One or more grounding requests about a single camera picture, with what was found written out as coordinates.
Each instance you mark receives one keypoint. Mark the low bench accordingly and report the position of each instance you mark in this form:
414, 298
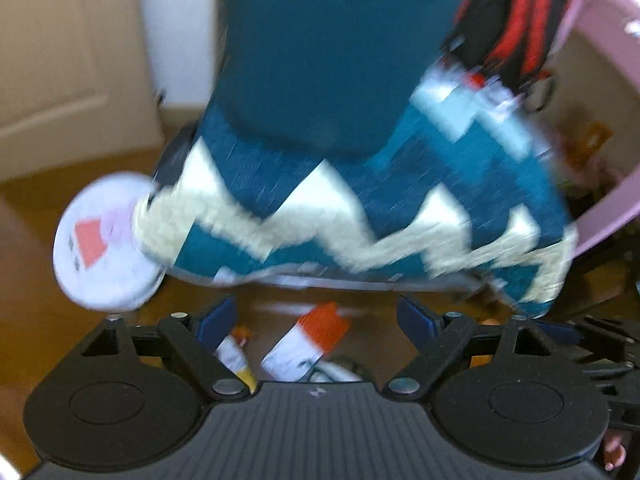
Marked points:
350, 284

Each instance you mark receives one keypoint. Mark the white knotted plastic bag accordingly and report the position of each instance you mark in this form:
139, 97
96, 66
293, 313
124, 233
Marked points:
340, 371

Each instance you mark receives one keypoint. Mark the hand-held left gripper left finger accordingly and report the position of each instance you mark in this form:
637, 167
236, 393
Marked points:
218, 323

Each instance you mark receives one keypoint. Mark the round white cartoon stool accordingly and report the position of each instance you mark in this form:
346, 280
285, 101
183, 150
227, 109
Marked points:
100, 255

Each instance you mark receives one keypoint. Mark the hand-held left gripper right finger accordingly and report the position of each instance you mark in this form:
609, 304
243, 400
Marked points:
418, 323

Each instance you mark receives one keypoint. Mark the red black backpack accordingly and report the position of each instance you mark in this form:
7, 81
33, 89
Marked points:
505, 25

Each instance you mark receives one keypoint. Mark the yellow white tube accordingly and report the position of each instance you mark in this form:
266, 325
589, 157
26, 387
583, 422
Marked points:
235, 357

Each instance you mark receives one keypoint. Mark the white orange packet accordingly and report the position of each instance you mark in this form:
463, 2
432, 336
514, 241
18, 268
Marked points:
302, 347

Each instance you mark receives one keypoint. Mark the beige wooden door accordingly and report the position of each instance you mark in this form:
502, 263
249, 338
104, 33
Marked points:
65, 60

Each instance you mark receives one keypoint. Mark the dark teal trash bin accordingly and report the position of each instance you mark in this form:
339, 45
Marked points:
340, 50

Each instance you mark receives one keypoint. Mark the pink desk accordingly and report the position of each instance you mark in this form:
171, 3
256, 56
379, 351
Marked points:
605, 20

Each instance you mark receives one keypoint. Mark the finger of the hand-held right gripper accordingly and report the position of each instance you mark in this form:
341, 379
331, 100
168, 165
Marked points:
556, 332

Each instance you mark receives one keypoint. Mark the teal cream zigzag quilt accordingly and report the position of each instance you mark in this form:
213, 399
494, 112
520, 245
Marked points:
380, 210

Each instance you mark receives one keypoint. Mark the person's right hand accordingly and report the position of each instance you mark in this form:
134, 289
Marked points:
615, 452

